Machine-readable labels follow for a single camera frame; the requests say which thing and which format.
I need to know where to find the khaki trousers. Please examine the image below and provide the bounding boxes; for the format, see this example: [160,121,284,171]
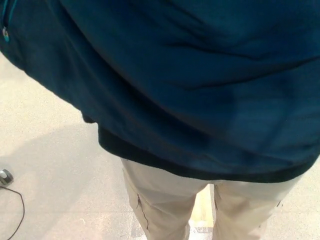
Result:
[119,157,301,240]

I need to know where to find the orange square floor marker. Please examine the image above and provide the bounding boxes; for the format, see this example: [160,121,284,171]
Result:
[191,186,217,240]

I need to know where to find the dark teal coat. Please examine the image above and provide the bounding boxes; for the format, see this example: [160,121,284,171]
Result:
[0,0,320,184]

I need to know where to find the thin black floor cable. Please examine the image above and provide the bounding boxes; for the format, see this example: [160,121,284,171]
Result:
[0,185,26,235]

